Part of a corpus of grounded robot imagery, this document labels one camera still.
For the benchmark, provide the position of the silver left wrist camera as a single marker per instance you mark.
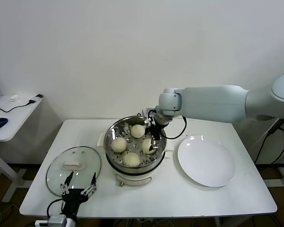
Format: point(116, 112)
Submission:
point(56, 221)

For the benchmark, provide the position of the stainless steel steamer basket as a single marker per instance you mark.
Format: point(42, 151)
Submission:
point(135, 145)

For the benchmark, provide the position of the round white plate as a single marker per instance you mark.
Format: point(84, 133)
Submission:
point(206, 160)

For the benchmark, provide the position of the grey black flat device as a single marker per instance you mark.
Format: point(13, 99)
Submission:
point(38, 97)

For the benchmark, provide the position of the white side desk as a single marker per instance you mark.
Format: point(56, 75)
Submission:
point(16, 118)

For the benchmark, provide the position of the black power adapter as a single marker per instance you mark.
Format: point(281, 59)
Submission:
point(276, 127)

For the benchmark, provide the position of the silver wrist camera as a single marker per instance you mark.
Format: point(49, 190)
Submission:
point(147, 112)
point(56, 221)

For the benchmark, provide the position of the small white adapter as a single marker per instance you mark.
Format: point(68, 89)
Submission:
point(15, 98)

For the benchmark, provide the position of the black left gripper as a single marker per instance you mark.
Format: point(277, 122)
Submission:
point(73, 197)

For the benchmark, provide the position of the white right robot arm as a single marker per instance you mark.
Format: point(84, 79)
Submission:
point(215, 101)

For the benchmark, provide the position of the white steamed baozi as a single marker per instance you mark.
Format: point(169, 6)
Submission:
point(131, 159)
point(146, 146)
point(137, 131)
point(119, 145)

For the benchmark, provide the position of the round glass pot lid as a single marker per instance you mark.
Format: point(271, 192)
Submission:
point(85, 156)

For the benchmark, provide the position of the white electric cooker base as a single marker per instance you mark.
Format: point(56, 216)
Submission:
point(132, 179)

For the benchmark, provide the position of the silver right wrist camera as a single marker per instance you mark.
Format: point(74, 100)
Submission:
point(147, 112)

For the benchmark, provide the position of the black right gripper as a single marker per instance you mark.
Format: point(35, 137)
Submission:
point(155, 132)

